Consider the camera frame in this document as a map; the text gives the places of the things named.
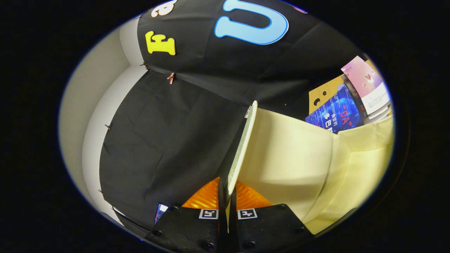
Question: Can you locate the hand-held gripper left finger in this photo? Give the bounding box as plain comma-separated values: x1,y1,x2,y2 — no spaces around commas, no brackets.
144,177,229,253

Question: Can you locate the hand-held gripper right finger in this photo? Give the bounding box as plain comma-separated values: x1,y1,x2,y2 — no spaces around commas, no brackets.
229,181,313,253

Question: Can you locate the cream fabric storage box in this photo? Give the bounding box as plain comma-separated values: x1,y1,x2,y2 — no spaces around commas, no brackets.
239,108,395,235

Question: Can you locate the black backdrop cloth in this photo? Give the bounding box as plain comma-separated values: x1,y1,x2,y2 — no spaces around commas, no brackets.
98,0,366,229

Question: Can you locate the blue book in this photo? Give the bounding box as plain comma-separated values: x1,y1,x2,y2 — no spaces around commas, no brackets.
305,84,365,134

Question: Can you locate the dark grey book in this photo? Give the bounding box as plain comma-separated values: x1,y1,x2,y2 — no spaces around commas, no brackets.
343,76,371,124

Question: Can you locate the pink book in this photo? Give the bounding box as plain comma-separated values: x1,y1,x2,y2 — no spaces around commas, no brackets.
341,56,391,115

